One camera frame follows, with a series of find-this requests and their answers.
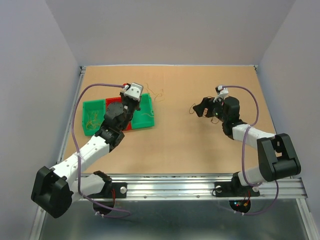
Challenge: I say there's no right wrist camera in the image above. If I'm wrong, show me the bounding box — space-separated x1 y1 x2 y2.
213 85 229 103

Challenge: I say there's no pulled-out yellow wire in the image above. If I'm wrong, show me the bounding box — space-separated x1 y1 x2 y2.
85 109 103 130

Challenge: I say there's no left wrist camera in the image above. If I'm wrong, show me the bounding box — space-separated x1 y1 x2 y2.
123 82 144 102

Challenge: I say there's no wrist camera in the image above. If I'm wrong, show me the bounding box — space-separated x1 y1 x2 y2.
213 85 229 103
123 82 144 102

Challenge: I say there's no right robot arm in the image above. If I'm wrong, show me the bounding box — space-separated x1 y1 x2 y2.
193 96 301 197

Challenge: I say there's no aluminium rail frame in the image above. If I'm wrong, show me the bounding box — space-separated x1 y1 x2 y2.
41 65 308 201

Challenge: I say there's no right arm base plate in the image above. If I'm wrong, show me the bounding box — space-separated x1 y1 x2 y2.
212 181 260 198

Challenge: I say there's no green bin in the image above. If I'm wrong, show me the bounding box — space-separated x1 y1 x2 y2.
131 93 155 130
82 99 106 137

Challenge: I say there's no red bin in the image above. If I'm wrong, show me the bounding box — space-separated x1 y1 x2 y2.
105 96 132 131

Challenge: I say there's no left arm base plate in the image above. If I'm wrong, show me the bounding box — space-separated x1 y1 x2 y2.
89 182 128 199

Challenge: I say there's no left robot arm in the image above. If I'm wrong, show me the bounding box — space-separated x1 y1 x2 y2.
31 90 141 218

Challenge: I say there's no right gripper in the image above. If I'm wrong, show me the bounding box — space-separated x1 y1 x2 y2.
192 94 228 123

